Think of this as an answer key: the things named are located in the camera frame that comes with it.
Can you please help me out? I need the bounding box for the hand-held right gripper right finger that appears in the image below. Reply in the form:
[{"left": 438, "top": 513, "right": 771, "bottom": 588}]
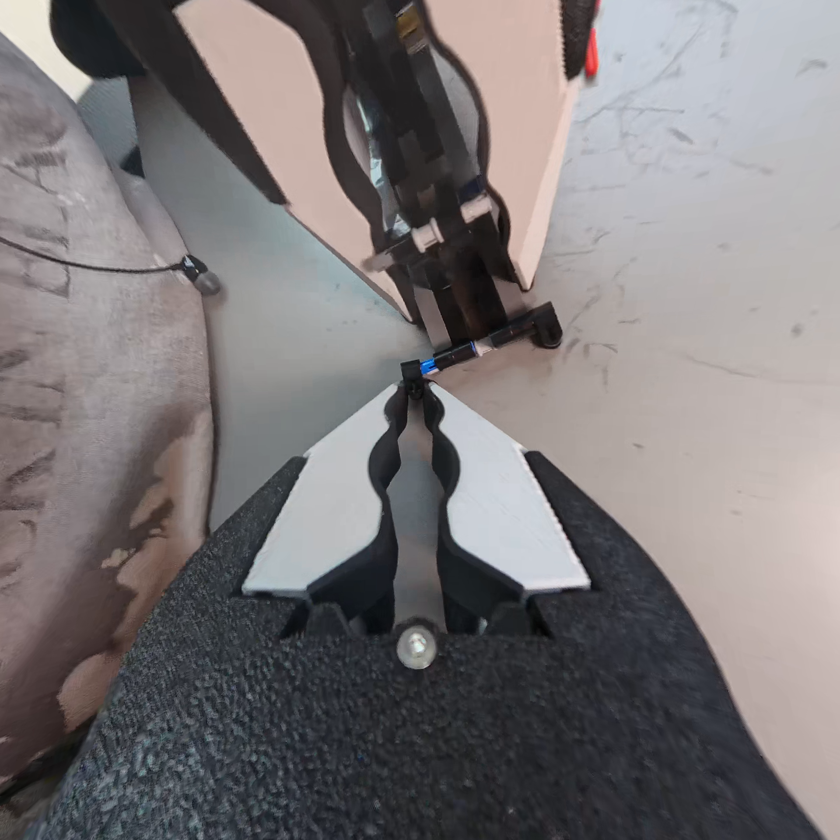
[{"left": 422, "top": 382, "right": 593, "bottom": 636}]

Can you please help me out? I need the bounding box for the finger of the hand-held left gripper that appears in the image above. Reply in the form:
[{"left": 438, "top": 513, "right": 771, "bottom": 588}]
[
  {"left": 428, "top": 0, "right": 583, "bottom": 292},
  {"left": 176, "top": 0, "right": 422, "bottom": 325}
]

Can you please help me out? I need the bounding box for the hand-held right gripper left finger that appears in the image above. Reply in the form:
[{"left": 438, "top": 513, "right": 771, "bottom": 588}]
[{"left": 241, "top": 382, "right": 411, "bottom": 636}]

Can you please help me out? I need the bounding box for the grey black toy brick chassis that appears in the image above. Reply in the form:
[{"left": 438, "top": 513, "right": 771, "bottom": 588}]
[{"left": 341, "top": 0, "right": 565, "bottom": 403}]

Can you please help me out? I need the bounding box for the grey desk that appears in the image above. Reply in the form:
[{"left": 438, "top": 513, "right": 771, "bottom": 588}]
[{"left": 77, "top": 0, "right": 840, "bottom": 837}]

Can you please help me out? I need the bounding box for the small black clip microphone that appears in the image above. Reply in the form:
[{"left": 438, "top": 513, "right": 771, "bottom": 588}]
[{"left": 0, "top": 236, "right": 223, "bottom": 295}]

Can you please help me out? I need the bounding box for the grey patterned sweatshirt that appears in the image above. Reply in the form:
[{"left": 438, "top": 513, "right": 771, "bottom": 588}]
[{"left": 0, "top": 31, "right": 219, "bottom": 798}]

